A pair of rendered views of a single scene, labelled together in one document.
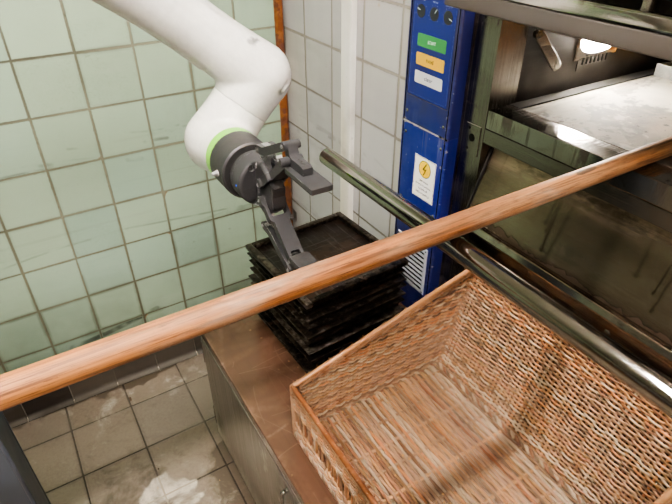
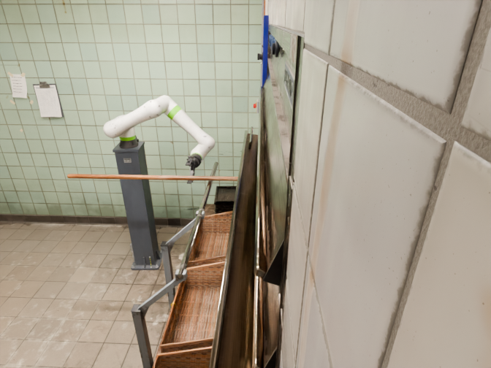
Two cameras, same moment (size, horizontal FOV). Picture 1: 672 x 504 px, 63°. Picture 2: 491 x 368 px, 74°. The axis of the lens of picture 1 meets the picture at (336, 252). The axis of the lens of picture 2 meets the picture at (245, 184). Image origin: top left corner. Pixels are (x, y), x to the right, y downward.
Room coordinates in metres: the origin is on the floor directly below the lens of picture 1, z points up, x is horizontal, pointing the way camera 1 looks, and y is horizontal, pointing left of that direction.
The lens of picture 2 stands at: (-0.88, -1.44, 2.11)
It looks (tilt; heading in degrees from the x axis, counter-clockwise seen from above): 26 degrees down; 34
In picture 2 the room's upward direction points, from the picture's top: straight up
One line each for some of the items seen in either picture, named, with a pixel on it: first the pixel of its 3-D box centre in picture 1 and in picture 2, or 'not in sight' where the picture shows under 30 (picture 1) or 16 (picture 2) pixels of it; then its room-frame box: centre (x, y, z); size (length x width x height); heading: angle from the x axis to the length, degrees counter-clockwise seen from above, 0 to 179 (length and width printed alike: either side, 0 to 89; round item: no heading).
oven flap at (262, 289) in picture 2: not in sight; (269, 166); (0.28, -0.78, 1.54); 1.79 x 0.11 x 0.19; 32
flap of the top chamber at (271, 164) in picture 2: not in sight; (272, 107); (0.28, -0.78, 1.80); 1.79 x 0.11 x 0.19; 32
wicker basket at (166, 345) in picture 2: not in sight; (215, 305); (0.12, -0.57, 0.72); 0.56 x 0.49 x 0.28; 32
